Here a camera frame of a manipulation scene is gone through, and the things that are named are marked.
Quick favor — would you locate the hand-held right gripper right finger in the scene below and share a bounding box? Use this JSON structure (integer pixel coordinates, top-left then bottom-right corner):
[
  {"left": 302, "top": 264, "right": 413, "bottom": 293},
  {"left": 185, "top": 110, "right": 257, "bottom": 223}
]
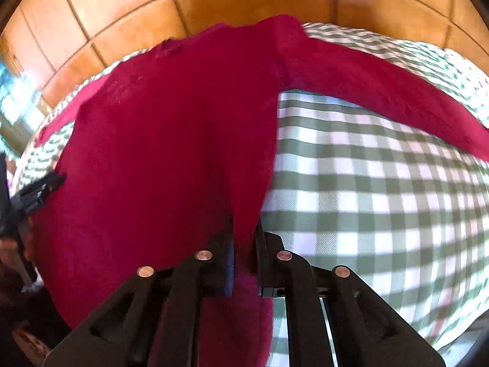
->
[{"left": 255, "top": 220, "right": 447, "bottom": 367}]

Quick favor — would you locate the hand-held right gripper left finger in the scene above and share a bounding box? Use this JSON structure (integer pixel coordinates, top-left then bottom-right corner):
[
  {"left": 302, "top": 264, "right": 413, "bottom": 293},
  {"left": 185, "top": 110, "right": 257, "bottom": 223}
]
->
[{"left": 43, "top": 214, "right": 235, "bottom": 367}]

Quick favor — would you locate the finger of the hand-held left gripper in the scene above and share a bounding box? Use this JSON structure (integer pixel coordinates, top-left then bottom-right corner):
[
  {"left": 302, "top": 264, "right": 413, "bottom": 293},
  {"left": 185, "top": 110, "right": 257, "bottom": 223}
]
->
[{"left": 10, "top": 173, "right": 67, "bottom": 218}]

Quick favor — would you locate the red knitted sweater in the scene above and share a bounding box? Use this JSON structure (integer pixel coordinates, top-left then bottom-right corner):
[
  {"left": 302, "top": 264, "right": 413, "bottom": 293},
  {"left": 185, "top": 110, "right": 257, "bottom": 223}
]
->
[{"left": 32, "top": 14, "right": 489, "bottom": 367}]

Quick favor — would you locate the bright window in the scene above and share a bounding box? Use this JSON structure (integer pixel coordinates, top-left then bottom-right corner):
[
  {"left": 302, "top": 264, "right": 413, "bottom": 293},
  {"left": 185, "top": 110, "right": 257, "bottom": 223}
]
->
[{"left": 0, "top": 55, "right": 41, "bottom": 132}]

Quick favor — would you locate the green white checked blanket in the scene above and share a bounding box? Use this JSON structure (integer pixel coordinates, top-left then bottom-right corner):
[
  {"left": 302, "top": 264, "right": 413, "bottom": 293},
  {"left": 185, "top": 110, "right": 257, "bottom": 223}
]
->
[{"left": 11, "top": 22, "right": 489, "bottom": 367}]

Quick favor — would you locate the wooden panelled wardrobe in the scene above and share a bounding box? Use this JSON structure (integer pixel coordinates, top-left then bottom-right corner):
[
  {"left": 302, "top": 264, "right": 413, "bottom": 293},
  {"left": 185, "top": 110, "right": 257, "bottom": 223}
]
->
[{"left": 0, "top": 0, "right": 489, "bottom": 111}]

